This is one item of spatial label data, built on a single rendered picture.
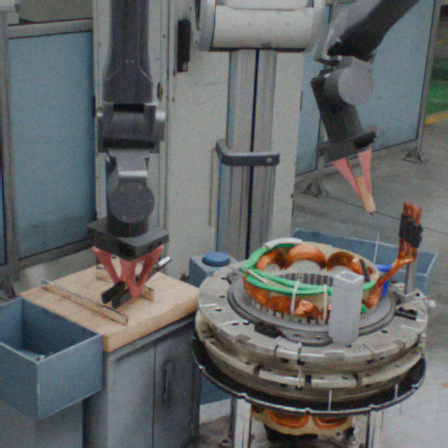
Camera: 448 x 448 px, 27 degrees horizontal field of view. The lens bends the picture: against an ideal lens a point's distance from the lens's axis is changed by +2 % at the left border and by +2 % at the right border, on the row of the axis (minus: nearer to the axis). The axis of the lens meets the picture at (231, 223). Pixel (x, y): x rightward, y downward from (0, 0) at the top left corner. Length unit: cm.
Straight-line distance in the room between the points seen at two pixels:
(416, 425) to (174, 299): 52
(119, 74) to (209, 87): 242
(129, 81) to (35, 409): 43
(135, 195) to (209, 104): 246
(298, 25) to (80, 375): 72
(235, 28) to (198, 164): 205
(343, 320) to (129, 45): 43
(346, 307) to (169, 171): 241
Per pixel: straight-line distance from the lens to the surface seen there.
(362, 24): 143
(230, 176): 170
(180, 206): 361
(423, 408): 171
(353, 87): 141
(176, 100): 347
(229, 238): 174
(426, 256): 161
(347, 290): 116
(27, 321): 138
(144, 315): 131
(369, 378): 120
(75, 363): 124
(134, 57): 116
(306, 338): 119
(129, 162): 117
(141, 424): 139
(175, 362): 140
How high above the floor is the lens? 165
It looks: 21 degrees down
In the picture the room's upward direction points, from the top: 3 degrees clockwise
